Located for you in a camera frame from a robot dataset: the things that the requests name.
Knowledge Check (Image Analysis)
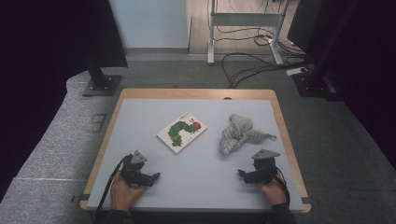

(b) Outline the tangle of black cables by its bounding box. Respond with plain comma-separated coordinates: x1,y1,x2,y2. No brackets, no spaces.
214,0,307,60

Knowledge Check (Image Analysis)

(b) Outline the grey knitted cloth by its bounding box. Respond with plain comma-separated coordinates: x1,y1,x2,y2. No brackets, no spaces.
219,113,277,157

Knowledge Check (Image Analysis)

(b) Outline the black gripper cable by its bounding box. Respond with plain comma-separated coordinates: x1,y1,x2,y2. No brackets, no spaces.
92,154,132,224
274,167,291,207

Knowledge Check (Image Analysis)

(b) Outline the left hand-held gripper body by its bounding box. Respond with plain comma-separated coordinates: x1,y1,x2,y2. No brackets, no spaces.
120,149,154,188

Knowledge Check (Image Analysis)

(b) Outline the person's left hand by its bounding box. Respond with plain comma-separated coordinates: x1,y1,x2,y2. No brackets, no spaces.
110,172,147,212

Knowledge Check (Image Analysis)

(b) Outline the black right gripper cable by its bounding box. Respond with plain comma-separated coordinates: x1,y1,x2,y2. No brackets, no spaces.
274,167,291,207

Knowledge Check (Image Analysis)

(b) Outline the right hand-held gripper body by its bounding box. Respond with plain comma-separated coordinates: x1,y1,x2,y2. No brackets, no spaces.
247,148,281,185

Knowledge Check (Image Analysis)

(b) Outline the white metal desk frame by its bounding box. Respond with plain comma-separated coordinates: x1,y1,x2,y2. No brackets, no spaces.
206,0,295,66

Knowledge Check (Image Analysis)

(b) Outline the white caterpillar picture book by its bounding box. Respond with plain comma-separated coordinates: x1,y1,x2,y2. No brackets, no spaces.
156,111,208,154

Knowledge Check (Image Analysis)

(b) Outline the looped black floor cable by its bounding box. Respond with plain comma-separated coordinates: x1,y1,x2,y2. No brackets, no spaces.
220,51,309,90

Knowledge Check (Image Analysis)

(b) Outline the person's right hand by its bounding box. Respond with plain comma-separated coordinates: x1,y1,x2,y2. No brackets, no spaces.
257,180,287,206

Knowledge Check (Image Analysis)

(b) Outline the white power strip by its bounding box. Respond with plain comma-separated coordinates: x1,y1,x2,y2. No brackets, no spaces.
286,65,309,77

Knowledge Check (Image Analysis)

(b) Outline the black monitor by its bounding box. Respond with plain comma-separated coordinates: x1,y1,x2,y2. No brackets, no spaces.
287,0,321,52

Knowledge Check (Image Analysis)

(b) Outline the black post with base plate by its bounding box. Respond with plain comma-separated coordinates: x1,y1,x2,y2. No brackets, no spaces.
81,52,123,97
292,0,344,102

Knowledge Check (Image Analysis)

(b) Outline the black curtain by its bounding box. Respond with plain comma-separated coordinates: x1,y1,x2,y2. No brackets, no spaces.
0,0,129,203
311,0,396,171

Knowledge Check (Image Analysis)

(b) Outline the wooden table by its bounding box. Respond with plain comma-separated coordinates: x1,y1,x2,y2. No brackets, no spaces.
78,88,312,214

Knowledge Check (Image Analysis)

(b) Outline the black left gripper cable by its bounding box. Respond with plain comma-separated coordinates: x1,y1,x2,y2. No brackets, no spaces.
92,154,132,224

